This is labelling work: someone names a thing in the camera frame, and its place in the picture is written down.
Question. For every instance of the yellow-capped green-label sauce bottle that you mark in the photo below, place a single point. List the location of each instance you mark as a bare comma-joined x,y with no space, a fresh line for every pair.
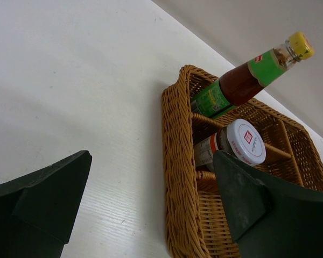
239,85

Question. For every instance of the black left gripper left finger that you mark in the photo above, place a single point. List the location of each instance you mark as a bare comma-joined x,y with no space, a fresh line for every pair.
38,210

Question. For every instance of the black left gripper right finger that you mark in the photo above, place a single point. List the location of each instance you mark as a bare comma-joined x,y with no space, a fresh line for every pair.
268,216

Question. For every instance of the woven wicker divided basket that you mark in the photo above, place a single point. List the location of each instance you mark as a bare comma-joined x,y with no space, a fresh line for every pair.
196,224

